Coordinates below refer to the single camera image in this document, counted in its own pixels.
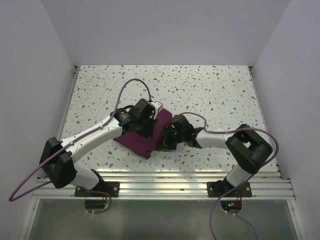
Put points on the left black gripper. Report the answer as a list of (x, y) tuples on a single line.
[(148, 133)]

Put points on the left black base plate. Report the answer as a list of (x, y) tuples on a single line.
[(111, 188)]

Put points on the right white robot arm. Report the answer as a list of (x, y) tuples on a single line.
[(250, 150)]

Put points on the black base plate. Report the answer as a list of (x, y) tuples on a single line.
[(111, 188), (216, 189)]

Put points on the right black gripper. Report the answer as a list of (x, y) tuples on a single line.
[(166, 144)]

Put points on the purple cloth mat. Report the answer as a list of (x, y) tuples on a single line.
[(143, 146)]

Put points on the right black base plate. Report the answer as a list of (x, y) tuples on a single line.
[(216, 189)]

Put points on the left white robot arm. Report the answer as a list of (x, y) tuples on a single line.
[(60, 156)]

